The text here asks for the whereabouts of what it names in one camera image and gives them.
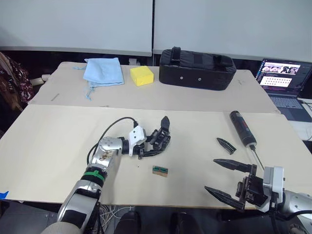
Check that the black carrying case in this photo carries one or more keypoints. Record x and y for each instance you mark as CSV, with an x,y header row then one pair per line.
x,y
197,70

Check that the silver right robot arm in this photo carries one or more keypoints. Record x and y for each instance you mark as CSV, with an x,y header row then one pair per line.
x,y
296,203

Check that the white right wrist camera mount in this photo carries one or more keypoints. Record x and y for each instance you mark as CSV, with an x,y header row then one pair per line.
x,y
274,185

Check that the open laptop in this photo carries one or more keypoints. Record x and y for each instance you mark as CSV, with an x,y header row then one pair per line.
x,y
282,85

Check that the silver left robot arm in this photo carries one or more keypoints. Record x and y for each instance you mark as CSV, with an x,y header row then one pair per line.
x,y
97,170

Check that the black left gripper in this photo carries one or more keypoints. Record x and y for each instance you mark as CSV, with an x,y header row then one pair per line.
x,y
142,150

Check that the floral patterned garment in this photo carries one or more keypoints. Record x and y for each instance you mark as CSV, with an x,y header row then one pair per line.
x,y
14,80

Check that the loose black finger piece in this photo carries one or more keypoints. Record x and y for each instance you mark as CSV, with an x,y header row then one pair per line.
x,y
226,146

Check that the white partition panel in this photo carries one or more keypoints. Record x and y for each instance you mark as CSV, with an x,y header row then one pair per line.
x,y
75,24
231,26

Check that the dark rounded shape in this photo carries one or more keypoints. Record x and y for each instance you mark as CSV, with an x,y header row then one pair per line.
x,y
128,223

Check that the yellow box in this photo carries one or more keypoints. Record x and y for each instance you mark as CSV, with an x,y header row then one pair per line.
x,y
142,76

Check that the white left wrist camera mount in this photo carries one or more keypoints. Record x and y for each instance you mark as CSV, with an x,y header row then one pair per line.
x,y
136,137

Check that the blue tape piece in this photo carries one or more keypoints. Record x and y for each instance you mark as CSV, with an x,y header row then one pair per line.
x,y
3,194

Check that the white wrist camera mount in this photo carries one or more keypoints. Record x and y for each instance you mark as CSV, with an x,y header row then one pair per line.
x,y
274,185
136,137

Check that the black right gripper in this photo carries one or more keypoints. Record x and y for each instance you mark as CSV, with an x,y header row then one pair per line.
x,y
252,189

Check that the black electric screwdriver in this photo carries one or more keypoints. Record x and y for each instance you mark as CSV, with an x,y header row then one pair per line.
x,y
242,129

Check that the small green brown card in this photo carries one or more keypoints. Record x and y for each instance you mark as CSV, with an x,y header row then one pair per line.
x,y
160,170

